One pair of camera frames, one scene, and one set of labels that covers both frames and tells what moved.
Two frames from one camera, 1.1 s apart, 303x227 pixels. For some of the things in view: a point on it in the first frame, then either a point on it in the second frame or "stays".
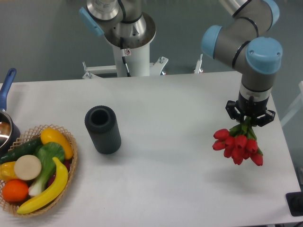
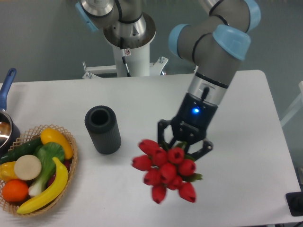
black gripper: [246, 107] → [190, 125]
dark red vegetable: [66, 163] stays
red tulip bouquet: [239, 143] → [165, 168]
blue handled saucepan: [10, 134] stays
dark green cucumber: [24, 148] stays
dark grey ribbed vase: [101, 122] stays
